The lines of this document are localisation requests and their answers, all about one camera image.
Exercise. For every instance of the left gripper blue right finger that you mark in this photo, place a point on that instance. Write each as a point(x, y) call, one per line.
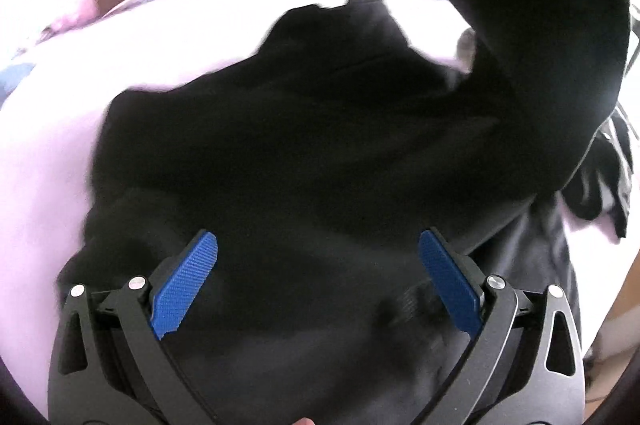
point(457, 280)

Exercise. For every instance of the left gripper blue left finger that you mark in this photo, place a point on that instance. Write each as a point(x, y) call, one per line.
point(177, 281)

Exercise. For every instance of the large black garment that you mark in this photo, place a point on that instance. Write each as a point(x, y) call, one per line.
point(317, 163)

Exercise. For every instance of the dark blue black garment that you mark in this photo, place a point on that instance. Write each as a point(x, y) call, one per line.
point(602, 183)

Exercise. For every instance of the grey beige garment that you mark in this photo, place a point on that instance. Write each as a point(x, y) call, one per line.
point(466, 51)

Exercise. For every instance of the purple fluffy bed blanket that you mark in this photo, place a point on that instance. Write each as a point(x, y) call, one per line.
point(49, 127)

